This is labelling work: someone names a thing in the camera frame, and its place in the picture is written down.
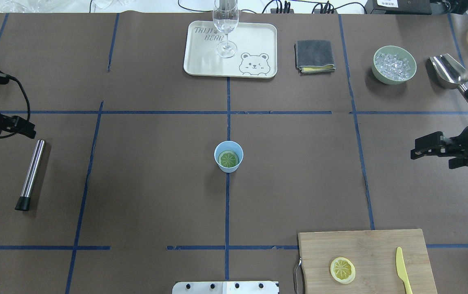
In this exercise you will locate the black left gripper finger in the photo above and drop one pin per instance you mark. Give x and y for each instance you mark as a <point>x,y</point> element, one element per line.
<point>17,125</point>

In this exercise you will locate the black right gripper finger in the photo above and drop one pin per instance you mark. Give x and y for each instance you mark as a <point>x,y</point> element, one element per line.
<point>433,144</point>

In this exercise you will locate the steel muddler black tip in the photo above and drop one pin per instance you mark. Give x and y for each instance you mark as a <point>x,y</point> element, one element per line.
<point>23,204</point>

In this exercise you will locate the yellow lemon half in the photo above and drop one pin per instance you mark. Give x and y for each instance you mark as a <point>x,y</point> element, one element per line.
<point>228,159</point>

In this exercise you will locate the light blue paper cup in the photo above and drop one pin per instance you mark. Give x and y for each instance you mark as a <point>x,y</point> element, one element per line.
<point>228,145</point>

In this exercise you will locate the steel ice scoop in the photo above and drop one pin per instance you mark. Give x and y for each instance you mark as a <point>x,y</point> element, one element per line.
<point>450,73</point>

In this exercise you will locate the green bowl of ice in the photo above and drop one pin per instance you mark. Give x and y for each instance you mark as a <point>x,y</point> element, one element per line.
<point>393,65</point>

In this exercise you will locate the wooden cutting board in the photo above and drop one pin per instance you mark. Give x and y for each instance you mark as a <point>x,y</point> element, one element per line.
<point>373,253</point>

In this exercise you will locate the yellow plastic knife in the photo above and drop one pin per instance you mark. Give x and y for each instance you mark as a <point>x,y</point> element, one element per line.
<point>401,270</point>

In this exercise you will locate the grey folded cloth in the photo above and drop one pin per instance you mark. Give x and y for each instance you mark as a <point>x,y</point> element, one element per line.
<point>314,56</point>

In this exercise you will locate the cream bear serving tray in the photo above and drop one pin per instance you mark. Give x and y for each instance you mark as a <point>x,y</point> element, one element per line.
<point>256,51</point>

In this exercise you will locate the black power strip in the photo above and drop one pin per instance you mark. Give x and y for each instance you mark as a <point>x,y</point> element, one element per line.
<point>281,7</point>

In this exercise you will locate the clear wine glass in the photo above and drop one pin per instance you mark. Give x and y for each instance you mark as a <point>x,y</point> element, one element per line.
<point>226,18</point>

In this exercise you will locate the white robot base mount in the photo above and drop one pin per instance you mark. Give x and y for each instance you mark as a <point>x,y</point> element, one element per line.
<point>226,287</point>

